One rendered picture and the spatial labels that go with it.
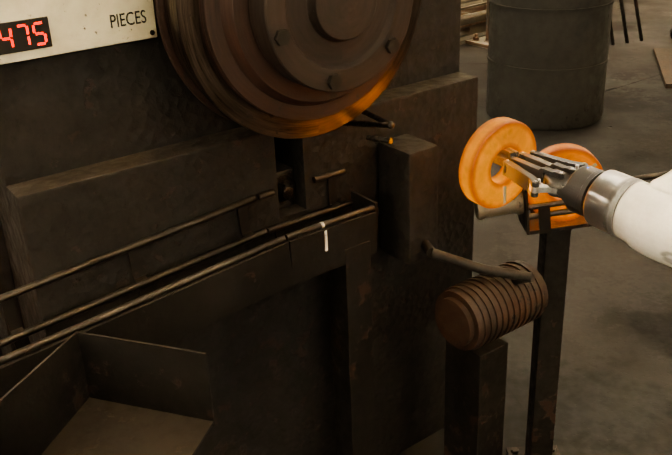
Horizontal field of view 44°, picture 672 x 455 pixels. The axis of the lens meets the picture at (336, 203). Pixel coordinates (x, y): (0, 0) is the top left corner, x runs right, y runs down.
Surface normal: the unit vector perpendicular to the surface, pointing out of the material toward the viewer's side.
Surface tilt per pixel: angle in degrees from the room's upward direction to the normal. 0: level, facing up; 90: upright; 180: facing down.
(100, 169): 0
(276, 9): 90
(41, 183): 0
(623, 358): 0
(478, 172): 93
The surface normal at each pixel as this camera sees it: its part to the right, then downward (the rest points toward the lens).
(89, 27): 0.59, 0.30
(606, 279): -0.04, -0.91
